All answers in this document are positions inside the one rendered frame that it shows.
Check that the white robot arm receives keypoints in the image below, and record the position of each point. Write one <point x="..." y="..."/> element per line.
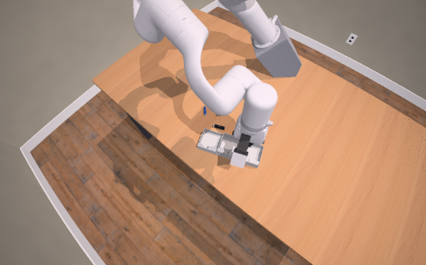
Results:
<point x="156" y="19"/>

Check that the white rack of bins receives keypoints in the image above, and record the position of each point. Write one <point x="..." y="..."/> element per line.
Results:
<point x="224" y="144"/>

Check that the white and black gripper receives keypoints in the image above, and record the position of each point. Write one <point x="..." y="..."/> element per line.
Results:
<point x="256" y="138"/>

